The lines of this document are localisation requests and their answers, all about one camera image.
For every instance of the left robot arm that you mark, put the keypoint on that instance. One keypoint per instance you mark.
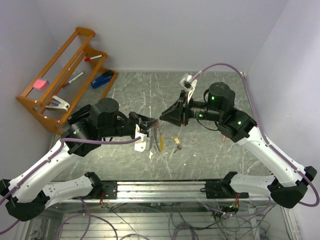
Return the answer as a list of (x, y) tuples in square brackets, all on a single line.
[(29, 194)]

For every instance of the blue stapler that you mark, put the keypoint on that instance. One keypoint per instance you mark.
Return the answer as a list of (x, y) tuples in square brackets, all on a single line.
[(102, 79)]

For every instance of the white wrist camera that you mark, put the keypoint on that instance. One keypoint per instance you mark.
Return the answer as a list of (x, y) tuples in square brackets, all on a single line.
[(189, 85), (144, 142)]

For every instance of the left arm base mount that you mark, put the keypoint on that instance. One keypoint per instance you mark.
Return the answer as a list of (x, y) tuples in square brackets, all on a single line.
[(106, 189)]

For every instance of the large keyring with yellow handle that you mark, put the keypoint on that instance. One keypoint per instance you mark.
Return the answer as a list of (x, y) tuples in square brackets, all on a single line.
[(157, 137)]

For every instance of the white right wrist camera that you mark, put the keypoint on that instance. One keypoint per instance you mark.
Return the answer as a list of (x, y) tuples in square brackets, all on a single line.
[(189, 85)]

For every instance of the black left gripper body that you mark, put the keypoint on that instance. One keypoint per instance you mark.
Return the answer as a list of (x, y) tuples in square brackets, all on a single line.
[(138, 120)]

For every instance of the pink eraser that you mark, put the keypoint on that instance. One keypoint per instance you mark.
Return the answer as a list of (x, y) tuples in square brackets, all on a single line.
[(40, 84)]

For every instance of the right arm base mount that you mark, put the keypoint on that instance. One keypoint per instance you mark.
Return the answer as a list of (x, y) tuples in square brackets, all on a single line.
[(221, 189)]

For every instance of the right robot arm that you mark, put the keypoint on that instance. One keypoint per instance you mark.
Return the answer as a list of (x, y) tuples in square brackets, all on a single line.
[(288, 182)]

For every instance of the white stapler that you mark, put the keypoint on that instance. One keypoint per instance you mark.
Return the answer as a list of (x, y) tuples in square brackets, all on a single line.
[(58, 104)]

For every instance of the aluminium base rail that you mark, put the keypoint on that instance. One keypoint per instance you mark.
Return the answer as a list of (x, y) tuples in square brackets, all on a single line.
[(130, 191)]

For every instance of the orange wooden rack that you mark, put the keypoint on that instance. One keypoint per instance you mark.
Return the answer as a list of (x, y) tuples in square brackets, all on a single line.
[(66, 63)]

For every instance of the silver key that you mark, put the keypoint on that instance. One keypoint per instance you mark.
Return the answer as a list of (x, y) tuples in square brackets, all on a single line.
[(177, 148)]

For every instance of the black stapler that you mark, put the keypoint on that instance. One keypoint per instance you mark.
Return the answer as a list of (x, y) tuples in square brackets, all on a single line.
[(82, 113)]

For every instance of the red capped marker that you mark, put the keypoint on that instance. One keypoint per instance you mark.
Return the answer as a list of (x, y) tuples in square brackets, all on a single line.
[(93, 58)]

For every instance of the brown tipped marker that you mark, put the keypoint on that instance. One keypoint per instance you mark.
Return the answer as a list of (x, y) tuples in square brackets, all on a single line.
[(73, 79)]

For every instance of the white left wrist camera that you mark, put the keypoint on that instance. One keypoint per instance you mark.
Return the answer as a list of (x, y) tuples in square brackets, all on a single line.
[(144, 142)]

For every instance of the yellow key tag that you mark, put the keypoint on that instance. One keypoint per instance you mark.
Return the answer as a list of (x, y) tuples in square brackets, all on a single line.
[(177, 141)]

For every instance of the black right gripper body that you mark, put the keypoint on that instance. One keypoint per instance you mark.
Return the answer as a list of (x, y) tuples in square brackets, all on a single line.
[(184, 109)]

